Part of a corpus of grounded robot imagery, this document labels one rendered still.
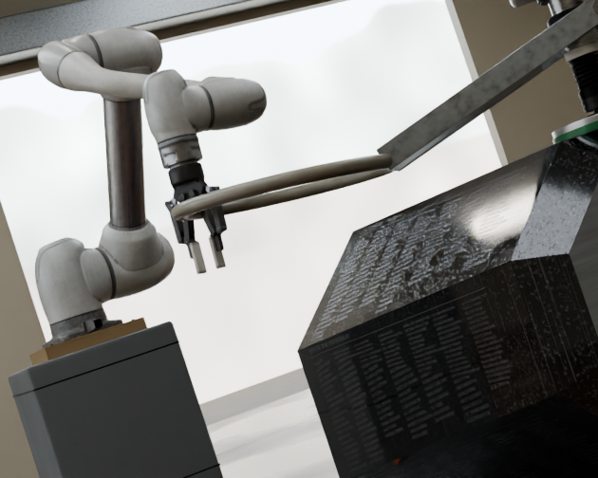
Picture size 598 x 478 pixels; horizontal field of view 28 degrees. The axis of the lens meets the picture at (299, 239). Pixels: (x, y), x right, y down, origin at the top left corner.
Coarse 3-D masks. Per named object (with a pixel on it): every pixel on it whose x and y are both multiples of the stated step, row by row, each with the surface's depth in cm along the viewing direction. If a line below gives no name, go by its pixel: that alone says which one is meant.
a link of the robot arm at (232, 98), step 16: (64, 64) 290; (80, 64) 287; (96, 64) 287; (64, 80) 291; (80, 80) 286; (96, 80) 282; (112, 80) 280; (128, 80) 279; (144, 80) 278; (192, 80) 277; (208, 80) 266; (224, 80) 265; (240, 80) 266; (112, 96) 283; (128, 96) 281; (224, 96) 260; (240, 96) 263; (256, 96) 265; (224, 112) 261; (240, 112) 263; (256, 112) 266; (224, 128) 264
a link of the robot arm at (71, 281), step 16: (64, 240) 324; (48, 256) 321; (64, 256) 320; (80, 256) 323; (96, 256) 325; (48, 272) 320; (64, 272) 319; (80, 272) 321; (96, 272) 323; (48, 288) 320; (64, 288) 319; (80, 288) 320; (96, 288) 323; (112, 288) 327; (48, 304) 320; (64, 304) 319; (80, 304) 319; (96, 304) 323; (48, 320) 323; (64, 320) 319
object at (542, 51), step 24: (576, 24) 226; (528, 48) 228; (552, 48) 227; (504, 72) 230; (528, 72) 229; (456, 96) 232; (480, 96) 231; (504, 96) 240; (432, 120) 233; (456, 120) 232; (384, 144) 236; (408, 144) 235; (432, 144) 241
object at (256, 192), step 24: (312, 168) 224; (336, 168) 225; (360, 168) 228; (384, 168) 234; (216, 192) 227; (240, 192) 224; (264, 192) 224; (288, 192) 269; (312, 192) 268; (192, 216) 253
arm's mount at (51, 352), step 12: (120, 324) 316; (132, 324) 317; (144, 324) 318; (84, 336) 312; (96, 336) 313; (108, 336) 315; (120, 336) 316; (48, 348) 309; (60, 348) 310; (72, 348) 311; (84, 348) 312; (36, 360) 325
